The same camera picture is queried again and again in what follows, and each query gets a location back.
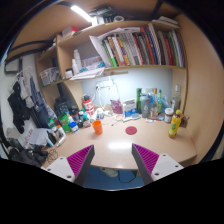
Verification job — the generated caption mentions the ceiling light tube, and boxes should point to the ceiling light tube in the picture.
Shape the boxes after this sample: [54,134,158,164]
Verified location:
[69,4,93,23]

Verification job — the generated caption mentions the orange plastic cup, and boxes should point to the orange plastic cup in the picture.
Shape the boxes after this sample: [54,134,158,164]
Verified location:
[91,119,104,136]

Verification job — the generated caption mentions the slim bottle with green cap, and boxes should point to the slim bottle with green cap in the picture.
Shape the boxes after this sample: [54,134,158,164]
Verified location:
[157,89,164,114]

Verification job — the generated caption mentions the white bottle with blue cap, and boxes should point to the white bottle with blue cap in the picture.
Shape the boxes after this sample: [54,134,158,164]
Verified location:
[68,121,80,133]

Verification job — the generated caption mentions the red and white can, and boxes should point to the red and white can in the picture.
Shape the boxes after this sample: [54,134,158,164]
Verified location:
[82,96,95,116]

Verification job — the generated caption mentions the wooden shelf unit with books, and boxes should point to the wooden shelf unit with books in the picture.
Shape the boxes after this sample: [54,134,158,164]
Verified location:
[34,14,188,101]

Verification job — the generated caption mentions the brown jar with white lid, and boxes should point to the brown jar with white lid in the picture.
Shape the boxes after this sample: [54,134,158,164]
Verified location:
[163,107,175,124]

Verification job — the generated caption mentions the clear bottle with gold cap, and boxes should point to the clear bottle with gold cap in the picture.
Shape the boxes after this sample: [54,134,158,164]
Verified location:
[151,88,159,118]

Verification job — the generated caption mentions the pink pouch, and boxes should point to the pink pouch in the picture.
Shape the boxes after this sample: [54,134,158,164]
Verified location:
[110,99,124,115]

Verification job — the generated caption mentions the white wall power outlet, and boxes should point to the white wall power outlet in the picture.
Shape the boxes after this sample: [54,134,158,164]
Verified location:
[96,80,114,90]

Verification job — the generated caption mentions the hanging dark clothes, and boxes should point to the hanging dark clothes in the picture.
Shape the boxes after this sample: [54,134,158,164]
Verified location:
[7,68,51,134]

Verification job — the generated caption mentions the white pill bottle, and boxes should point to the white pill bottle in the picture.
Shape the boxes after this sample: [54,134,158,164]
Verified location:
[95,107,105,120]

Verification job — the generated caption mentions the clear glass bottle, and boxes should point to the clear glass bottle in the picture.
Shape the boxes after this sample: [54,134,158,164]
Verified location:
[171,84,182,113]

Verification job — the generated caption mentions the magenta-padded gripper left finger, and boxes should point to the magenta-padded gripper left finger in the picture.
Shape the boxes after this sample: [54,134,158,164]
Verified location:
[44,144,96,187]

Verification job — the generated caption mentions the light blue hairbrush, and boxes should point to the light blue hairbrush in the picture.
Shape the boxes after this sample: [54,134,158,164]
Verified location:
[122,113,142,123]

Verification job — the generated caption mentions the flat round red coaster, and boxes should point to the flat round red coaster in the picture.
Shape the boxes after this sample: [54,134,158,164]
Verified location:
[125,125,138,136]

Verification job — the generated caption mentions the grey shaker bottle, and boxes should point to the grey shaker bottle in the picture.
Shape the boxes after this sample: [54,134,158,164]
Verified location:
[139,92,152,119]

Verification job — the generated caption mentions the white under-shelf light bar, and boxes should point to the white under-shelf light bar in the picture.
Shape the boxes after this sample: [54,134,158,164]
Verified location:
[103,69,130,76]

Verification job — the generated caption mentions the green pouch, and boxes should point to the green pouch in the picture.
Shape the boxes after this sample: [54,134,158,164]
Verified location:
[58,113,72,133]

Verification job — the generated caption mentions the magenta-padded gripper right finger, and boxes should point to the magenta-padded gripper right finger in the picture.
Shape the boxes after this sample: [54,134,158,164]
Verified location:
[131,143,185,186]

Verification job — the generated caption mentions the yellow-capped orange juice bottle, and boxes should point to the yellow-capped orange juice bottle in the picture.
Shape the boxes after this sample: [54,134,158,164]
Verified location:
[168,109,184,139]

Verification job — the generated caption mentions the black bag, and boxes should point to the black bag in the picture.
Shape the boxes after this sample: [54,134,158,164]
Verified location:
[8,138,49,168]

